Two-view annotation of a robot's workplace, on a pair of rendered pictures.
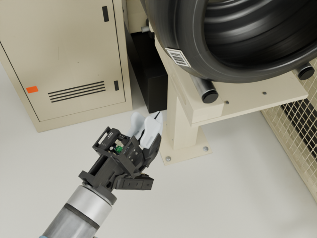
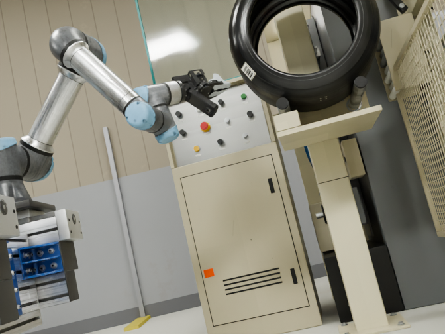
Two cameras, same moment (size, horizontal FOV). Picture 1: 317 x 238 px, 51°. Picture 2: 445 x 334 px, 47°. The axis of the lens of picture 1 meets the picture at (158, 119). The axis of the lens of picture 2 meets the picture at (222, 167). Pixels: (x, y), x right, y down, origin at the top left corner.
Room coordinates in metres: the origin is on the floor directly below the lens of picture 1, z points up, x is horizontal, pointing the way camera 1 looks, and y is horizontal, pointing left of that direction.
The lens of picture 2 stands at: (-1.17, -0.67, 0.45)
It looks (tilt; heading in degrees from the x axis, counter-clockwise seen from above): 9 degrees up; 26
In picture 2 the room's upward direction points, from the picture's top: 13 degrees counter-clockwise
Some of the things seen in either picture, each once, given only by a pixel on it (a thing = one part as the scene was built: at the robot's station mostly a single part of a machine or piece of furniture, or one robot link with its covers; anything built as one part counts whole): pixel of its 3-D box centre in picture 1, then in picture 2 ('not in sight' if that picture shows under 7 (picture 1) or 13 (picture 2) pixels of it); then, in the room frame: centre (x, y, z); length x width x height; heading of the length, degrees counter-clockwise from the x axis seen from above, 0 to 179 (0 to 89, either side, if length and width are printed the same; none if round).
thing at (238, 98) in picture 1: (226, 67); (327, 129); (0.76, -0.22, 0.80); 0.37 x 0.36 x 0.02; 107
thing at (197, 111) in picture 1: (185, 68); (289, 130); (0.71, -0.08, 0.83); 0.36 x 0.09 x 0.06; 17
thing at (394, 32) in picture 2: not in sight; (400, 58); (1.08, -0.51, 1.05); 0.20 x 0.15 x 0.30; 17
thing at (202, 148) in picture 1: (180, 138); (371, 325); (0.99, -0.12, 0.01); 0.27 x 0.27 x 0.02; 17
